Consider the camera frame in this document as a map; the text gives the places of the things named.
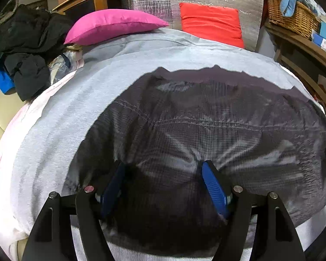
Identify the blue jacket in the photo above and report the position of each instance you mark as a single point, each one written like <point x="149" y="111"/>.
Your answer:
<point x="2" y="80"/>

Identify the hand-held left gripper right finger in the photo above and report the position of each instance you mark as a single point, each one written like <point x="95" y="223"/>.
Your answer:
<point x="214" y="187"/>

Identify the clear plastic bag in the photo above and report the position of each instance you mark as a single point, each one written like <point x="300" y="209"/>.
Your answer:
<point x="63" y="64"/>

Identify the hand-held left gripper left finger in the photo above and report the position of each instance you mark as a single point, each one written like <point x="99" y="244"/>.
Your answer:
<point x="112" y="185"/>

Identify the grey blanket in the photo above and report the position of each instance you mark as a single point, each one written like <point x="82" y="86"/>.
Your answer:
<point x="57" y="114"/>

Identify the light blue cloth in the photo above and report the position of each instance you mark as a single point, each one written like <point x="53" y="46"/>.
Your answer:
<point x="289" y="0"/>

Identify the pink pillow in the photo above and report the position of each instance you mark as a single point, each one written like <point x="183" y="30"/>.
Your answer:
<point x="111" y="24"/>

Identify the black puffer jacket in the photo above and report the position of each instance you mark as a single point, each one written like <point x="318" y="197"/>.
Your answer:
<point x="24" y="38"/>

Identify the red pillow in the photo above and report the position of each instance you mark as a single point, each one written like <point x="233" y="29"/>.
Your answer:
<point x="210" y="23"/>

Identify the wicker basket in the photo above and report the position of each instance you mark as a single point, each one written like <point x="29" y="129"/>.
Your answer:
<point x="293" y="17"/>

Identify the wooden shelf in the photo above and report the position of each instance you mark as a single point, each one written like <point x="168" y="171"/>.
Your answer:
<point x="296" y="51"/>

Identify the cream sofa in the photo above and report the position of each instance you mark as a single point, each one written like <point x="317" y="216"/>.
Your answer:
<point x="0" y="119"/>

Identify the dark quilted zip jacket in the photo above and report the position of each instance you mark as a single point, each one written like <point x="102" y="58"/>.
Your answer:
<point x="179" y="119"/>

